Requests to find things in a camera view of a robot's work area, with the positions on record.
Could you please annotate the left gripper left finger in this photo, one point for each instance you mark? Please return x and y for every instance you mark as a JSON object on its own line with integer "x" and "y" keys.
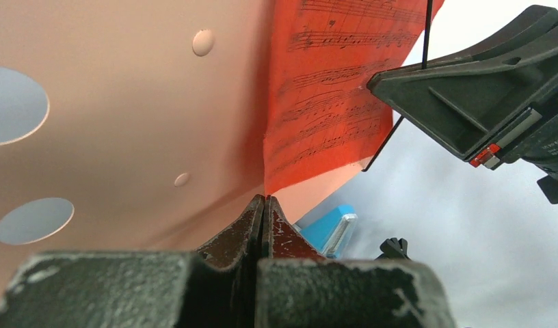
{"x": 212, "y": 286}

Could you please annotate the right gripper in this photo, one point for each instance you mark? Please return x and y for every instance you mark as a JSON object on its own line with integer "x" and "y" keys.
{"x": 494, "y": 102}

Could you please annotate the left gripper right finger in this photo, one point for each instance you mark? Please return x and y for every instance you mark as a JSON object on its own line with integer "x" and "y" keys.
{"x": 296, "y": 286}

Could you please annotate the blue metronome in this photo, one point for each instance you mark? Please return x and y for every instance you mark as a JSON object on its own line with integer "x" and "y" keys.
{"x": 331, "y": 233}

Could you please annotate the red sheet music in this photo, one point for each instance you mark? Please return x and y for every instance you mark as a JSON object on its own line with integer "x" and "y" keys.
{"x": 321, "y": 116}

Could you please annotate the pink tripod music stand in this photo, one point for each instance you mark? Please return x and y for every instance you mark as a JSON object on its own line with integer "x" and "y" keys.
{"x": 134, "y": 125}

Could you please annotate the black microphone desk stand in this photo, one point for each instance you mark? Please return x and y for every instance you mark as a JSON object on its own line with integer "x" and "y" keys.
{"x": 394, "y": 248}

